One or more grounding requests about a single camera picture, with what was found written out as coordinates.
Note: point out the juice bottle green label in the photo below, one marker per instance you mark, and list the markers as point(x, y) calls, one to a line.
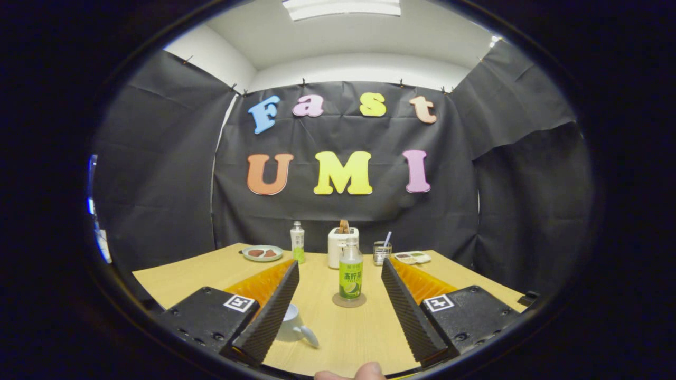
point(350, 277)

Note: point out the small black object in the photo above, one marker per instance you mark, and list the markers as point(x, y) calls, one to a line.
point(529, 298)

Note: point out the purple straw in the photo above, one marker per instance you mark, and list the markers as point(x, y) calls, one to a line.
point(387, 238)

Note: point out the white paint palette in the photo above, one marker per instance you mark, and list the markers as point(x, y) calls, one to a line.
point(414, 257)

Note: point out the ceiling light panel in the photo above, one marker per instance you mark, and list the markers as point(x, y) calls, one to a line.
point(340, 8)

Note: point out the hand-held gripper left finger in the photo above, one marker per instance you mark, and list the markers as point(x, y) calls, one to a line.
point(274, 303)

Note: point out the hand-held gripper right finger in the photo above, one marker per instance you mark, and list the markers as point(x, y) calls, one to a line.
point(406, 306)

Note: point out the round brown coaster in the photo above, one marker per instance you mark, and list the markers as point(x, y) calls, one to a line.
point(338, 303)

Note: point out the white cup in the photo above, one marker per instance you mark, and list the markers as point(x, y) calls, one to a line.
point(290, 322)

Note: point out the wooden table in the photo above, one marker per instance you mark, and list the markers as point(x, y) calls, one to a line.
point(185, 277)

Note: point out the black backdrop cloth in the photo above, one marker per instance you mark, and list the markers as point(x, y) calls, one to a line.
point(454, 200)

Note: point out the brown toast slice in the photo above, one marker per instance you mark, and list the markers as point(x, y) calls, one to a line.
point(344, 227)

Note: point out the white toaster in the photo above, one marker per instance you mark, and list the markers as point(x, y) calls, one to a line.
point(334, 248)

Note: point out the capped green label bottle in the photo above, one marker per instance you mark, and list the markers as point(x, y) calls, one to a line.
point(297, 243)

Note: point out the clear glass holder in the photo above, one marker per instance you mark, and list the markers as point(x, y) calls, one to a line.
point(381, 253)

